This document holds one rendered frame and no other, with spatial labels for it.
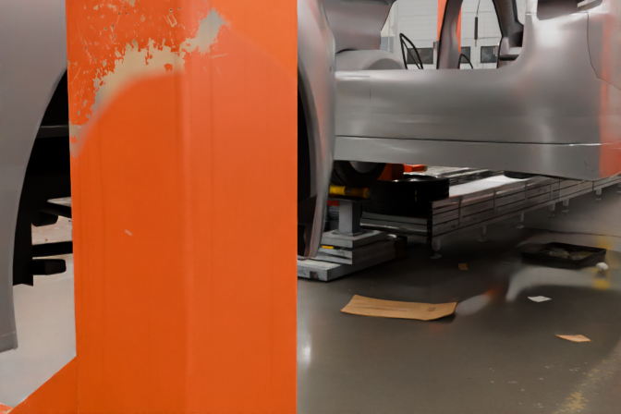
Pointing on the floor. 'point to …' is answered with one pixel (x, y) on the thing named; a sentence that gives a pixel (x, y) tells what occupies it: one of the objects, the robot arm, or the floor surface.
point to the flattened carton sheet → (378, 308)
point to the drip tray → (563, 251)
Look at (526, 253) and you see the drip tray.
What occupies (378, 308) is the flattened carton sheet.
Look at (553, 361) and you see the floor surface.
